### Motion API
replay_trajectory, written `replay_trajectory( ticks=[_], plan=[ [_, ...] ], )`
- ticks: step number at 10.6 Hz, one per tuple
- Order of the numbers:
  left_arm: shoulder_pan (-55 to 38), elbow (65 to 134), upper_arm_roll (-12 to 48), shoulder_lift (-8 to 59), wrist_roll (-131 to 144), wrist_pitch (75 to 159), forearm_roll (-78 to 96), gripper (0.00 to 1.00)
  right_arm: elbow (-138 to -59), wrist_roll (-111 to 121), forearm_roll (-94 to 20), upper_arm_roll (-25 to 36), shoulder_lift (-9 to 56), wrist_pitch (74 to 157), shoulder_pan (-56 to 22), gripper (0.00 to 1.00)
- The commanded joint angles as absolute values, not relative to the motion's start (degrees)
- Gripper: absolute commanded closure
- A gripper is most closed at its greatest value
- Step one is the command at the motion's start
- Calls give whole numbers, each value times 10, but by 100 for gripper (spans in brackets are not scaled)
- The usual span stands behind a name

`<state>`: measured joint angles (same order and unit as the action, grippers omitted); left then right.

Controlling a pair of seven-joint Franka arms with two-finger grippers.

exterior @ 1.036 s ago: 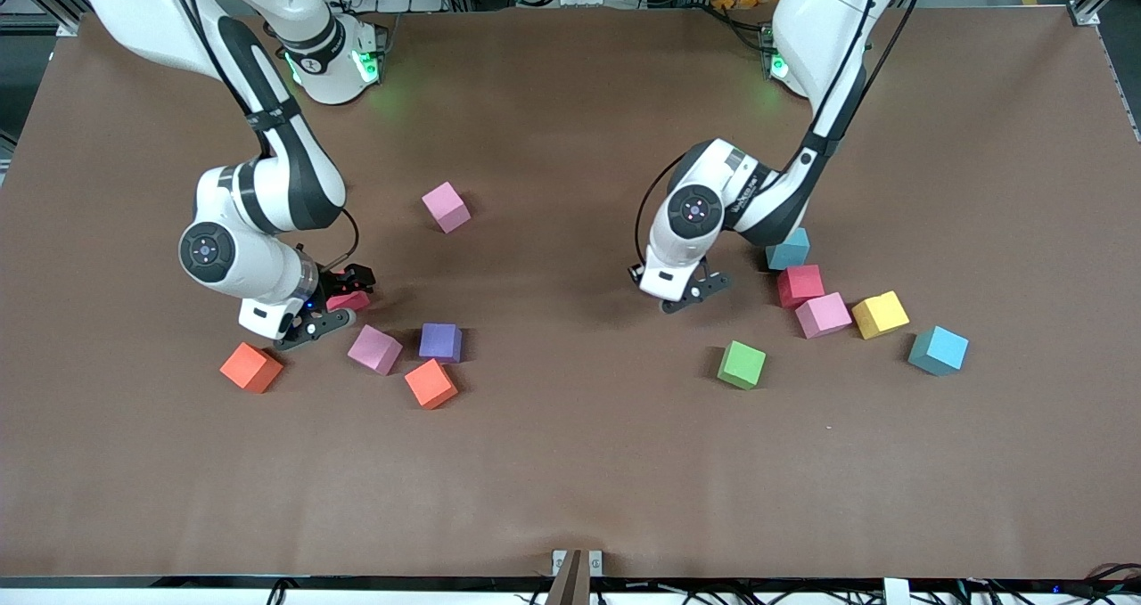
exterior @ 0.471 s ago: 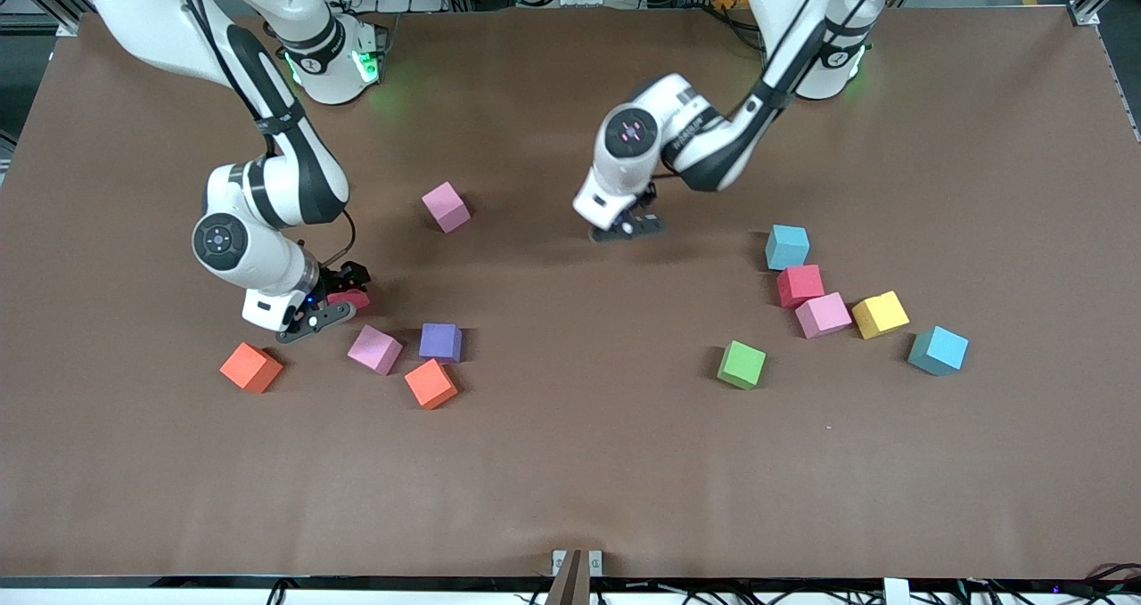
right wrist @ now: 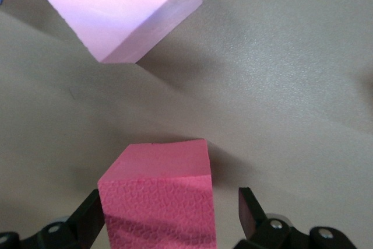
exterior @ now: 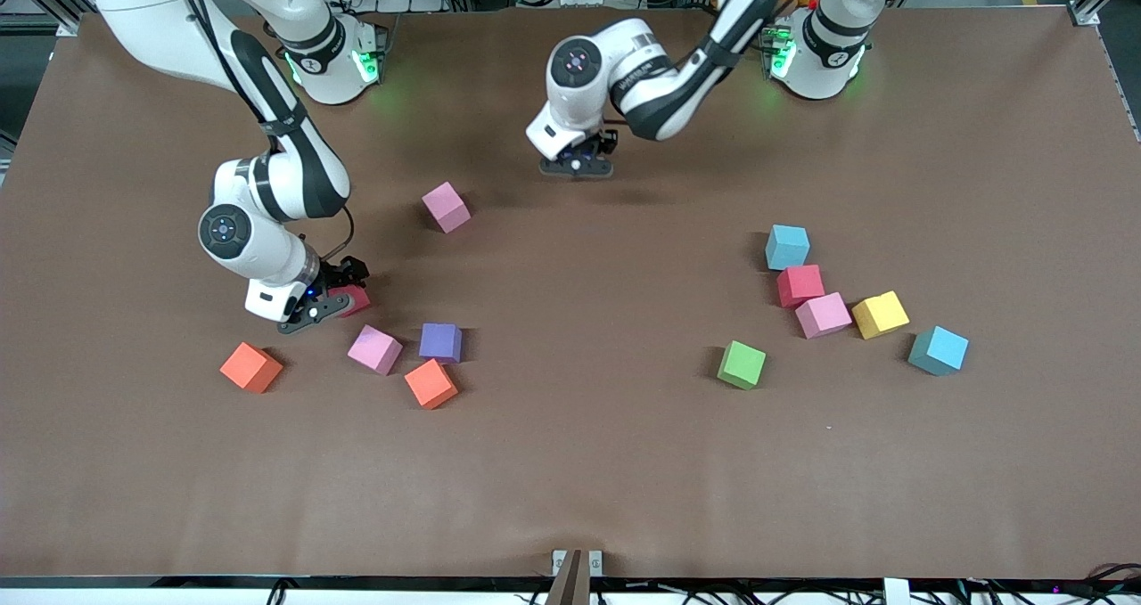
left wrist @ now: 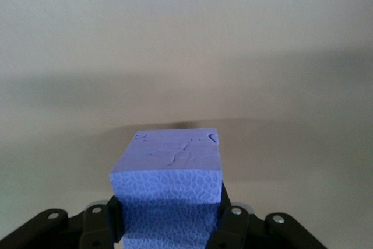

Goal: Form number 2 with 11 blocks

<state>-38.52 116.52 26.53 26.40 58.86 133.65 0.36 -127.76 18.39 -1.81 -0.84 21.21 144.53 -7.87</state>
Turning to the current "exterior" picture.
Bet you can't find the pink foam cube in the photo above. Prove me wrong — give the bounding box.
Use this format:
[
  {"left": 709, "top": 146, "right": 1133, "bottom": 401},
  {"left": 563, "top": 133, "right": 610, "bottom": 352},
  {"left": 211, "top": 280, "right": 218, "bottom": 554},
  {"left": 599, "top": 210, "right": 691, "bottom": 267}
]
[
  {"left": 421, "top": 181, "right": 472, "bottom": 234},
  {"left": 347, "top": 323, "right": 404, "bottom": 376},
  {"left": 794, "top": 291, "right": 853, "bottom": 339}
]

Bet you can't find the purple foam cube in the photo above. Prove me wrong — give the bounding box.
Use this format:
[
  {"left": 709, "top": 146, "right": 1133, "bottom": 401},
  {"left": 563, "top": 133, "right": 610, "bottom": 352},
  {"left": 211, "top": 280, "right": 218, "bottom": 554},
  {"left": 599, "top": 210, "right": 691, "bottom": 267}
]
[{"left": 418, "top": 323, "right": 464, "bottom": 364}]

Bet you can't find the cyan foam cube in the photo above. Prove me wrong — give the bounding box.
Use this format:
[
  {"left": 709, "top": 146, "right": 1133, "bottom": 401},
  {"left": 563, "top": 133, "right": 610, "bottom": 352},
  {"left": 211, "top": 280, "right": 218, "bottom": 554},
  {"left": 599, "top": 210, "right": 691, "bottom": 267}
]
[
  {"left": 765, "top": 224, "right": 811, "bottom": 272},
  {"left": 907, "top": 325, "right": 970, "bottom": 377}
]

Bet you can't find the green foam cube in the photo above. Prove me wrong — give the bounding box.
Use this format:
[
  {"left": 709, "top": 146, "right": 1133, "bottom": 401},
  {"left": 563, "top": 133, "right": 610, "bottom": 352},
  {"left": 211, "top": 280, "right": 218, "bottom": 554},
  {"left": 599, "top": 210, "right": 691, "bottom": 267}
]
[{"left": 717, "top": 339, "right": 768, "bottom": 391}]

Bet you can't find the orange foam cube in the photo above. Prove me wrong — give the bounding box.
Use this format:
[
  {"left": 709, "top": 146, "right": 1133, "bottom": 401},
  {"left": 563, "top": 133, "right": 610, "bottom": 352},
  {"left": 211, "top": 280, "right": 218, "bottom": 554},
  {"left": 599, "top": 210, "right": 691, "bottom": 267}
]
[
  {"left": 219, "top": 341, "right": 284, "bottom": 395},
  {"left": 404, "top": 358, "right": 459, "bottom": 411}
]

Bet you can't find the yellow foam cube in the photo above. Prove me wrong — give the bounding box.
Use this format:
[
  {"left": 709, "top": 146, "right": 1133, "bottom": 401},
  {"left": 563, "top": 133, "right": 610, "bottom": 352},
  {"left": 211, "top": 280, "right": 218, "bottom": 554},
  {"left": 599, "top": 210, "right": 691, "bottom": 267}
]
[{"left": 851, "top": 290, "right": 911, "bottom": 340}]

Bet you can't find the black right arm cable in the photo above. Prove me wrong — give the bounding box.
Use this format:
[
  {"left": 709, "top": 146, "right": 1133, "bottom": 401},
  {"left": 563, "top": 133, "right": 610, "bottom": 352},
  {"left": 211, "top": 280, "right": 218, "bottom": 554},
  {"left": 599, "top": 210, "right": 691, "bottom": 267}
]
[{"left": 169, "top": 0, "right": 356, "bottom": 264}]

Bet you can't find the silver metal bracket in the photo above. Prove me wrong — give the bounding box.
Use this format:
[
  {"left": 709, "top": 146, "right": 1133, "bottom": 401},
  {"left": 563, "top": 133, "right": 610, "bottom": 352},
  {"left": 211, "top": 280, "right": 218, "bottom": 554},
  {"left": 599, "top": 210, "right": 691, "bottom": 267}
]
[{"left": 552, "top": 549, "right": 603, "bottom": 577}]

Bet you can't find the brown post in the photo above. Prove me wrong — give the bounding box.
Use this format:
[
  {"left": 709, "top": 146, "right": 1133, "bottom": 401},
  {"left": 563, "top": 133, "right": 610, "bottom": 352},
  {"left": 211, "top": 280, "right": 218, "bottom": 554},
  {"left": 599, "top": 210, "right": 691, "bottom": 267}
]
[{"left": 546, "top": 549, "right": 591, "bottom": 605}]

